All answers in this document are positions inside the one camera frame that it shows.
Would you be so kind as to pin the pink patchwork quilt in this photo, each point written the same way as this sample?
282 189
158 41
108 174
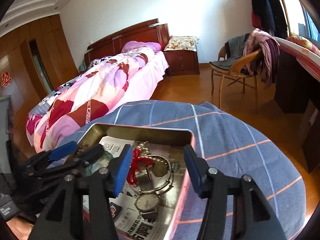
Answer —
83 99

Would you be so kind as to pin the blue plaid tablecloth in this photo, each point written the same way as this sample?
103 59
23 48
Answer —
231 146

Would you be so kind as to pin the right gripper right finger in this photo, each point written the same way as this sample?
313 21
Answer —
253 216

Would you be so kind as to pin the grey garment on chair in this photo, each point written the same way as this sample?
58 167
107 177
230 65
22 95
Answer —
234 48

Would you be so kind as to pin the wicker chair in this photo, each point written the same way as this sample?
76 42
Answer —
234 73

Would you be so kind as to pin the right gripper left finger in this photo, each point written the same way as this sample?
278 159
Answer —
61 218

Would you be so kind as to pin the printed paper in tin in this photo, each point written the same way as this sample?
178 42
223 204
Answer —
127 220

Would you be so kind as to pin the wooden wardrobe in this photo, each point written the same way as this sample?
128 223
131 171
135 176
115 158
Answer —
38 58

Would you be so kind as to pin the floral cushion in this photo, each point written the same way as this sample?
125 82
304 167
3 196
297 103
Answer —
182 43

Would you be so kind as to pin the red knot charm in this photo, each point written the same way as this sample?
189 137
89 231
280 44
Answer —
138 162

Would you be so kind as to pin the pink tin box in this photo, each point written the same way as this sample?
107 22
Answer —
171 140

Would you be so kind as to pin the silver bangle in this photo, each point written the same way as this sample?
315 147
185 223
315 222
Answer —
154 178

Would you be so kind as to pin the silver wrist watch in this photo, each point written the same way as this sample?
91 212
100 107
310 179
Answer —
147 205

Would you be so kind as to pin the hanging dark coats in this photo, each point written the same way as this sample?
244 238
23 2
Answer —
268 15

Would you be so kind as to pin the floral pillow on desk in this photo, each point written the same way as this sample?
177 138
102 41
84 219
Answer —
303 42

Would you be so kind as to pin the bed with wooden headboard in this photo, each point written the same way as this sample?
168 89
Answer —
143 84

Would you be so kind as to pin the dark desk with bedding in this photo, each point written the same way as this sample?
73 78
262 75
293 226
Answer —
297 91

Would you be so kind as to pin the window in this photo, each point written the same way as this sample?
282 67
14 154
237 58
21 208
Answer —
299 21

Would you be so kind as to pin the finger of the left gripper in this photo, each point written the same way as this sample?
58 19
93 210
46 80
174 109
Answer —
70 164
43 159

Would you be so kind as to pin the wooden nightstand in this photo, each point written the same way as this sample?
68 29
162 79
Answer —
182 62

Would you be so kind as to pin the mauve garment on chair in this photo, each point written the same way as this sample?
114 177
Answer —
269 47

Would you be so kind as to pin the red double happiness sticker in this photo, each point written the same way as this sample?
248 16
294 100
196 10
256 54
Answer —
5 79

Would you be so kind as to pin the purple pillow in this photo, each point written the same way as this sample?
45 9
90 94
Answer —
131 45

